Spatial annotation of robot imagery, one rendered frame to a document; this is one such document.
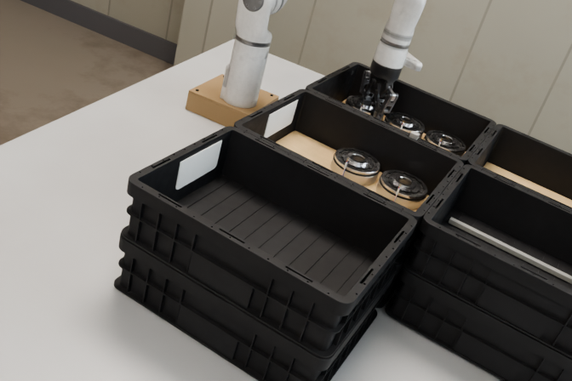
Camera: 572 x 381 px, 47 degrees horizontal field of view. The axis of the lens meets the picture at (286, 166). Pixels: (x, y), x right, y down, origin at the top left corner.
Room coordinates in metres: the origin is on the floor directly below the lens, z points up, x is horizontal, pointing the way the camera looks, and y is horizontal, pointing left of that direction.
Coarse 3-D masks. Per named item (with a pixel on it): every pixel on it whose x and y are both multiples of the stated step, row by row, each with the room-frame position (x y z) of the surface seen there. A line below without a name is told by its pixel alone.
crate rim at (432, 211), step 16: (464, 176) 1.18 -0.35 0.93; (496, 176) 1.22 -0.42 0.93; (448, 192) 1.09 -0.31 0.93; (528, 192) 1.19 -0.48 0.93; (432, 208) 1.02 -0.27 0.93; (560, 208) 1.16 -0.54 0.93; (432, 224) 0.97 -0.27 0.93; (448, 240) 0.95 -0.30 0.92; (464, 240) 0.94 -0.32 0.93; (480, 256) 0.93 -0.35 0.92; (496, 256) 0.92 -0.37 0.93; (512, 272) 0.91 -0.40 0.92; (528, 272) 0.90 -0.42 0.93; (544, 288) 0.89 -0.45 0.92; (560, 288) 0.88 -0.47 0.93
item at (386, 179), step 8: (384, 176) 1.22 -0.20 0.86; (392, 176) 1.23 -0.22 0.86; (408, 176) 1.25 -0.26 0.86; (384, 184) 1.19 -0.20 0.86; (392, 184) 1.19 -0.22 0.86; (416, 184) 1.22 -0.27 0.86; (424, 184) 1.23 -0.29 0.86; (400, 192) 1.17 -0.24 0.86; (408, 192) 1.18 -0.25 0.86; (416, 192) 1.19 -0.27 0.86; (424, 192) 1.20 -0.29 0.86
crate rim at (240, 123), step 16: (288, 96) 1.32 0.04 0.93; (320, 96) 1.37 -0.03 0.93; (256, 112) 1.20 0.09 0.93; (352, 112) 1.34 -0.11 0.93; (240, 128) 1.11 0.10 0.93; (384, 128) 1.30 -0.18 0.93; (272, 144) 1.09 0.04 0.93; (416, 144) 1.28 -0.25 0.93; (304, 160) 1.06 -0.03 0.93; (336, 176) 1.04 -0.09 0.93; (448, 176) 1.17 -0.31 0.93; (368, 192) 1.01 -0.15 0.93; (432, 192) 1.08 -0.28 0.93; (400, 208) 0.99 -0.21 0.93; (416, 224) 0.98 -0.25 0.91
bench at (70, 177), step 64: (192, 64) 1.90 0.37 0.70; (64, 128) 1.31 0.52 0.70; (128, 128) 1.40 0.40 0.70; (192, 128) 1.49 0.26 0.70; (0, 192) 1.02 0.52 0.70; (64, 192) 1.07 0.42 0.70; (0, 256) 0.85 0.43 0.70; (64, 256) 0.89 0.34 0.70; (0, 320) 0.71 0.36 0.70; (64, 320) 0.75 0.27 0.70; (128, 320) 0.79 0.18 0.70; (384, 320) 0.97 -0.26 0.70
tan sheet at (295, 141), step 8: (288, 136) 1.34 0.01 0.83; (296, 136) 1.35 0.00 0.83; (304, 136) 1.36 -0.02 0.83; (280, 144) 1.29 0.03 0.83; (288, 144) 1.30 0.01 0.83; (296, 144) 1.31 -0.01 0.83; (304, 144) 1.32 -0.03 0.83; (312, 144) 1.33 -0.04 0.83; (320, 144) 1.34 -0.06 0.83; (296, 152) 1.27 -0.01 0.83; (304, 152) 1.28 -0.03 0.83; (312, 152) 1.29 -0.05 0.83; (320, 152) 1.30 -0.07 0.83; (328, 152) 1.31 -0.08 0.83; (312, 160) 1.26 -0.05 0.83; (320, 160) 1.27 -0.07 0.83; (328, 160) 1.28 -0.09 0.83; (376, 184) 1.23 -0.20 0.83; (376, 192) 1.20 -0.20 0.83
